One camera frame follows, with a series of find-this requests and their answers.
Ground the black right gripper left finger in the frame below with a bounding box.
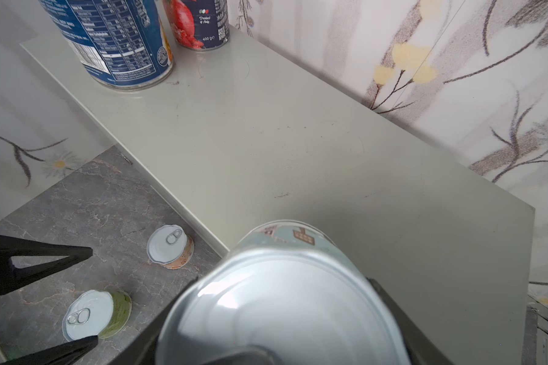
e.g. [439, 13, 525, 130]
[110, 276, 199, 365]

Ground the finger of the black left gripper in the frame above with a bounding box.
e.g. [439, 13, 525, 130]
[2, 335, 99, 365]
[0, 233, 94, 297]

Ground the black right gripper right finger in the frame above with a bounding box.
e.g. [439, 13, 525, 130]
[367, 278, 453, 365]

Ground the pale blue label can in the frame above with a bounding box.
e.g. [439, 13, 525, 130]
[155, 220, 410, 364]

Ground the blue nutrition label can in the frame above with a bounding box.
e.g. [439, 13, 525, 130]
[40, 0, 174, 91]

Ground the dark blue tomato can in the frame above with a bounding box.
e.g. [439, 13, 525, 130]
[163, 0, 230, 51]

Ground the green label can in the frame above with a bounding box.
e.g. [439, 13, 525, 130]
[62, 290, 132, 342]

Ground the orange label can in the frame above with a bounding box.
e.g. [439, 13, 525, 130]
[147, 225, 195, 270]

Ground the grey metal cabinet box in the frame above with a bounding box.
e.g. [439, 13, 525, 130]
[23, 31, 534, 364]

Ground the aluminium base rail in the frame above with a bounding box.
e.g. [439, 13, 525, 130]
[522, 295, 548, 364]

